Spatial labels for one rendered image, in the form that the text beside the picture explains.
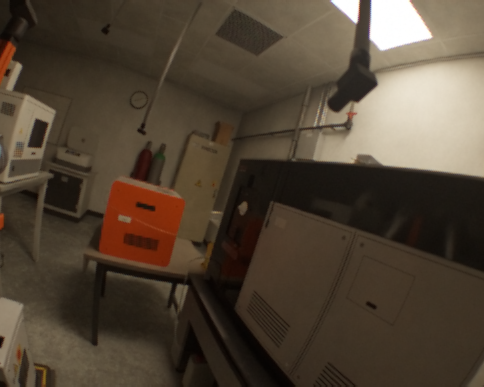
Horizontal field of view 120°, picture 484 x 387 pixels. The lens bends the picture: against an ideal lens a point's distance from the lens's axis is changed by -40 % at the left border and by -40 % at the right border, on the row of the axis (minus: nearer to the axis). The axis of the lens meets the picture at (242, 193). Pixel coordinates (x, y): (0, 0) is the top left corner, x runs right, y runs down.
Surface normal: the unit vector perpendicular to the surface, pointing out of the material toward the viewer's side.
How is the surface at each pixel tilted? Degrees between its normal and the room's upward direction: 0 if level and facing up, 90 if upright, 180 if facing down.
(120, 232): 90
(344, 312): 90
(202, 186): 90
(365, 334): 90
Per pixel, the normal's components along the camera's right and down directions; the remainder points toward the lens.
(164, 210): 0.42, 0.14
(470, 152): -0.86, -0.26
